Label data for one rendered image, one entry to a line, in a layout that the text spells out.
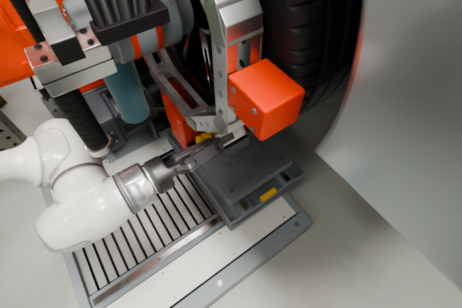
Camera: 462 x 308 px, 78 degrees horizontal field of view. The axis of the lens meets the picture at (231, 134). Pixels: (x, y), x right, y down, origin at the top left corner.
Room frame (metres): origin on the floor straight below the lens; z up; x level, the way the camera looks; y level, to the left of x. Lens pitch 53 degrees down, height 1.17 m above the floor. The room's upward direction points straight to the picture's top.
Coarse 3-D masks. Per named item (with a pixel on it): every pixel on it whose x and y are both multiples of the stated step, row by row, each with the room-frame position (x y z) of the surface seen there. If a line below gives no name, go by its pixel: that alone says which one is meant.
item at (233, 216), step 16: (176, 144) 0.70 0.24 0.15; (192, 176) 0.58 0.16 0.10; (288, 176) 0.53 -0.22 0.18; (208, 192) 0.47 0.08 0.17; (256, 192) 0.48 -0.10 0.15; (272, 192) 0.46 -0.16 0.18; (224, 208) 0.41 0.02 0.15; (240, 208) 0.41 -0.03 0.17; (256, 208) 0.42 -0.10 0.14; (240, 224) 0.37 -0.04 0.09
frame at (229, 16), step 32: (224, 0) 0.35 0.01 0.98; (256, 0) 0.36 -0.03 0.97; (224, 32) 0.32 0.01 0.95; (256, 32) 0.35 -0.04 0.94; (160, 64) 0.65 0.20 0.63; (224, 64) 0.33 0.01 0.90; (192, 96) 0.53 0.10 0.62; (224, 96) 0.33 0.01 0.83; (192, 128) 0.44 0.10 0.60; (224, 128) 0.32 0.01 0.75
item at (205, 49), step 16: (192, 0) 0.66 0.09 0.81; (192, 32) 0.64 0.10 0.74; (208, 32) 0.57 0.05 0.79; (176, 48) 0.70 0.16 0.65; (192, 48) 0.68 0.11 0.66; (208, 48) 0.57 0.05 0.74; (192, 64) 0.66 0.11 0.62; (208, 64) 0.59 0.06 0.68; (208, 80) 0.58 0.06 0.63; (208, 96) 0.55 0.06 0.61
